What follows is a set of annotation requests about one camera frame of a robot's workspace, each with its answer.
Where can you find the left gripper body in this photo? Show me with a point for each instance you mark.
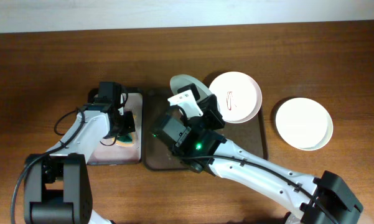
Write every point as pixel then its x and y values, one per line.
pixel 127 126

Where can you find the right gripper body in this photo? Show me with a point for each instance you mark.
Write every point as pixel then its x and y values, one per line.
pixel 211 119

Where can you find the green and yellow sponge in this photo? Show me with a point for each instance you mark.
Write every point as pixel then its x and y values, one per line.
pixel 126 140

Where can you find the pale green plate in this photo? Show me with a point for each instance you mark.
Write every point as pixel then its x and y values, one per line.
pixel 186 82

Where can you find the pale pink plate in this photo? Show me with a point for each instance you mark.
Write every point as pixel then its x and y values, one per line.
pixel 239 96

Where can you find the cream white plate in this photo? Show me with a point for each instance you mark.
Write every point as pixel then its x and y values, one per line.
pixel 304 124

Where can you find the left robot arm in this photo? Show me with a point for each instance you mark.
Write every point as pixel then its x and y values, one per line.
pixel 56 183

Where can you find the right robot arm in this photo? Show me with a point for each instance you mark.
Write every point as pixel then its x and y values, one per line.
pixel 310 199

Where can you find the large brown serving tray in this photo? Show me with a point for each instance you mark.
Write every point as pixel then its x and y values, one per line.
pixel 251 135

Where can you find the small black sponge tray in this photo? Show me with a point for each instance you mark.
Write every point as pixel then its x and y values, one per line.
pixel 107 154

